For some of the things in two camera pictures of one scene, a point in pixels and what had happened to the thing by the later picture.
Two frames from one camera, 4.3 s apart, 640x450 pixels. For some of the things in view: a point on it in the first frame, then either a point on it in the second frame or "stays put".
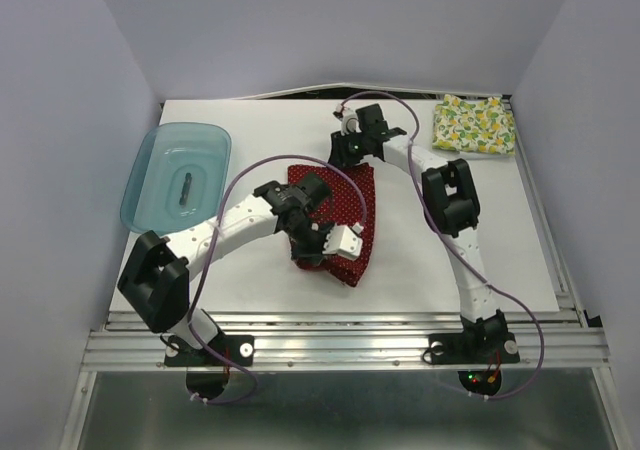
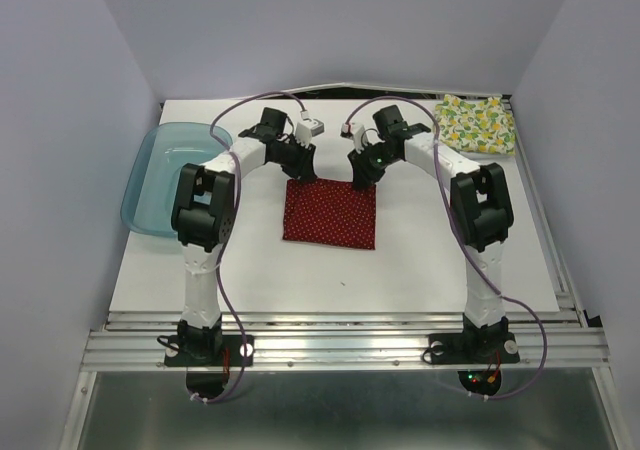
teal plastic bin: (179, 178) stays put
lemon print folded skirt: (479, 125) stays put
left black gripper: (314, 255) to (304, 168)
